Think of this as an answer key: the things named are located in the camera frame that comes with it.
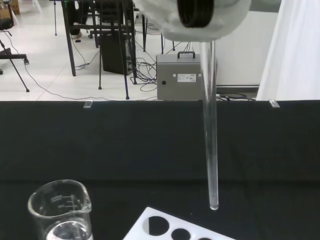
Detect white test tube rack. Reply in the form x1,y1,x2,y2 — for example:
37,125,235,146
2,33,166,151
122,206,237,240

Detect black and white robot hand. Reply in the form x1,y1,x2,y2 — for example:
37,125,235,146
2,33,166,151
132,0,252,43

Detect black tripod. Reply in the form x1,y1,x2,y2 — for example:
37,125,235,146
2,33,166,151
98,0,138,100

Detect black cable tangle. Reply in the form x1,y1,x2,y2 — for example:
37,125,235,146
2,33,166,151
128,57,158,93

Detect black coiled cables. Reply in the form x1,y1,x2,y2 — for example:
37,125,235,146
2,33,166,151
216,92,257,102

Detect black computer tower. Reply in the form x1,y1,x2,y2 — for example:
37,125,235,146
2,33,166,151
99,29,133,75

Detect person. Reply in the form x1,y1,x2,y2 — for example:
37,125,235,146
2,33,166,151
66,0,95,39

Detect black slanted tripod leg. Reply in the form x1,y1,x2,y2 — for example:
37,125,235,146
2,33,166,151
0,29,30,93

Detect black office chair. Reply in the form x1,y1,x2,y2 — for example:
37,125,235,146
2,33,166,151
0,3,28,75

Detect clear glass beaker with water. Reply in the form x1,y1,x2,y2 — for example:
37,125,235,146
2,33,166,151
27,179,93,240

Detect long thin floor cable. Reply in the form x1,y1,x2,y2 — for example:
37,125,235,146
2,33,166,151
24,67,158,101

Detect white curtain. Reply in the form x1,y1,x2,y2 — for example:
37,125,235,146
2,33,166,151
256,0,320,101

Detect dark table leg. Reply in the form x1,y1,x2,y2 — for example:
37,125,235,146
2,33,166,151
49,0,77,77

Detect black bench cloth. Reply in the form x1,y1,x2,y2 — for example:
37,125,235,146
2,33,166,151
0,99,320,240

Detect grey metal box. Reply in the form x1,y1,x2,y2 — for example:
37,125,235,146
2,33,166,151
156,51,218,101

